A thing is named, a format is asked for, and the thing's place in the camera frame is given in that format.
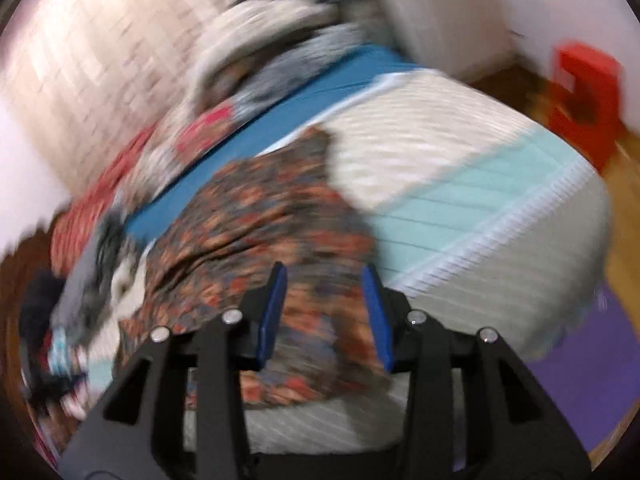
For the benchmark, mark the cream patterned pillow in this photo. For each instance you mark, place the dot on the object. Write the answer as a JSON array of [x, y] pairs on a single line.
[[245, 29]]

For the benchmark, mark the beige zigzag mattress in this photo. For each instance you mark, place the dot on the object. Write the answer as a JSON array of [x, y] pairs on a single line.
[[482, 217]]

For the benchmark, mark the floral patterned dress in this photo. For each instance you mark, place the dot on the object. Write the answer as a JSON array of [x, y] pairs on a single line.
[[252, 214]]

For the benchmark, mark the white fleece garment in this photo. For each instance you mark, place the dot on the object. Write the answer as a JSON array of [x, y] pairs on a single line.
[[128, 287]]

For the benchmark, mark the blue mesh mat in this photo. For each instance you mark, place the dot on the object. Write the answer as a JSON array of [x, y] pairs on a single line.
[[345, 78]]

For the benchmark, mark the purple floor mat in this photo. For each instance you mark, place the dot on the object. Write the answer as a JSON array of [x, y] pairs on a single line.
[[592, 375]]

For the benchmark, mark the white cabinet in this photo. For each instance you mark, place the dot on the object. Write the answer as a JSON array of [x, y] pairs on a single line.
[[464, 38]]

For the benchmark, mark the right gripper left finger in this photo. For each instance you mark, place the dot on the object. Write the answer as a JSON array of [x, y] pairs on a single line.
[[244, 337]]

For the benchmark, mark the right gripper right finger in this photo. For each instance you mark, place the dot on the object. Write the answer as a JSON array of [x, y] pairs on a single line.
[[406, 339]]

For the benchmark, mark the grey jacket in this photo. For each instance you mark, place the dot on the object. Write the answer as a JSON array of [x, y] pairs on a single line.
[[87, 291]]

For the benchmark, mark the red stool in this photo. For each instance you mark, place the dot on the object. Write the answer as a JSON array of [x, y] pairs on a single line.
[[585, 101]]

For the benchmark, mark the patchwork quilt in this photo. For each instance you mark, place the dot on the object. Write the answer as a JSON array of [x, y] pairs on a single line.
[[236, 78]]

